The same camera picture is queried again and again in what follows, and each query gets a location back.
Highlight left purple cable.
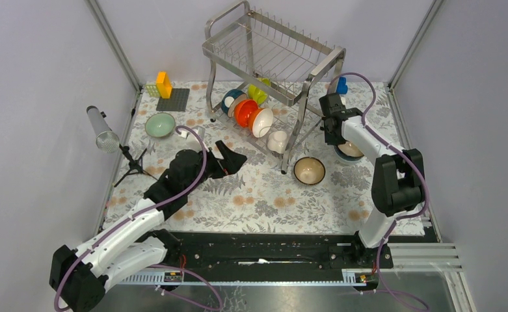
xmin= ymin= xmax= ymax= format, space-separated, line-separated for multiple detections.
xmin=53 ymin=125 xmax=224 ymax=312

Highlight purple cable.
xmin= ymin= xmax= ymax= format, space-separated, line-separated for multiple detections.
xmin=326 ymin=72 xmax=431 ymax=312
xmin=53 ymin=125 xmax=224 ymax=312

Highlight grey building baseplate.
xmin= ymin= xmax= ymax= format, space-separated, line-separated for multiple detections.
xmin=156 ymin=88 xmax=190 ymax=112

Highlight light green toy block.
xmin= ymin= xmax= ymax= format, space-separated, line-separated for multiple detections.
xmin=144 ymin=84 xmax=161 ymax=98

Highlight orange bowl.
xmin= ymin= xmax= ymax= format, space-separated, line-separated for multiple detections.
xmin=234 ymin=99 xmax=258 ymax=127

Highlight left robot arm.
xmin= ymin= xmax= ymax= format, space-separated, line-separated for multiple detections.
xmin=49 ymin=140 xmax=247 ymax=311

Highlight steel two-tier dish rack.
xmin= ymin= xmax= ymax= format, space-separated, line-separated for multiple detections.
xmin=202 ymin=1 xmax=346 ymax=174

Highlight large white bowl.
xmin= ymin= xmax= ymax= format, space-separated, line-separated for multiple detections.
xmin=334 ymin=146 xmax=365 ymax=165

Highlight white orange-rimmed bowl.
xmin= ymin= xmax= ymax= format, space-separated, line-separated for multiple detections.
xmin=248 ymin=108 xmax=274 ymax=138

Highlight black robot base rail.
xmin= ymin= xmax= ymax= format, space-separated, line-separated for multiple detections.
xmin=139 ymin=231 xmax=395 ymax=284

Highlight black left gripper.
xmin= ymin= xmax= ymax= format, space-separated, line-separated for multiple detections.
xmin=185 ymin=140 xmax=247 ymax=194

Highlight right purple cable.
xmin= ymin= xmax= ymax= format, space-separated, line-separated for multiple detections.
xmin=326 ymin=72 xmax=431 ymax=312

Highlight floral table mat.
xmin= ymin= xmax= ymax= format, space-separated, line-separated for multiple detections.
xmin=101 ymin=82 xmax=399 ymax=234

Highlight yellow-green bowl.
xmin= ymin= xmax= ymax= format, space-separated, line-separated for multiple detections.
xmin=247 ymin=84 xmax=269 ymax=106

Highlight blue toy block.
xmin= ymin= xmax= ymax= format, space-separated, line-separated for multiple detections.
xmin=336 ymin=76 xmax=349 ymax=95

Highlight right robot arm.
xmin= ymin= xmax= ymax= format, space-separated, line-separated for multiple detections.
xmin=319 ymin=93 xmax=428 ymax=268

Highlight blue tan-inside bowl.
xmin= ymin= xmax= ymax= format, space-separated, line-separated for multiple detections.
xmin=337 ymin=142 xmax=365 ymax=157

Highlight small white cup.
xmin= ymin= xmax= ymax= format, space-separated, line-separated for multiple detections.
xmin=267 ymin=131 xmax=288 ymax=154

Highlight silver microphone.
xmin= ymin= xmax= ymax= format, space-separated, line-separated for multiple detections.
xmin=86 ymin=105 xmax=120 ymax=153

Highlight brown rimmed tan bowl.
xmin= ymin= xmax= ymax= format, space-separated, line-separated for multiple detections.
xmin=293 ymin=157 xmax=326 ymax=185

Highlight black microphone tripod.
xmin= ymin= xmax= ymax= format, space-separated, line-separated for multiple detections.
xmin=113 ymin=144 xmax=155 ymax=188

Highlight mint green floral bowl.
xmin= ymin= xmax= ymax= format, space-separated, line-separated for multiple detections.
xmin=144 ymin=112 xmax=176 ymax=138

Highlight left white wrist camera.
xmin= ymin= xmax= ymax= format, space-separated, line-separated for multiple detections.
xmin=180 ymin=126 xmax=206 ymax=152

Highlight dark blue bowl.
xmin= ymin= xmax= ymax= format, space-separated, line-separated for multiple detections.
xmin=221 ymin=89 xmax=247 ymax=117

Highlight orange toy block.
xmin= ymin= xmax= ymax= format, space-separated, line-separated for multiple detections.
xmin=155 ymin=71 xmax=172 ymax=99

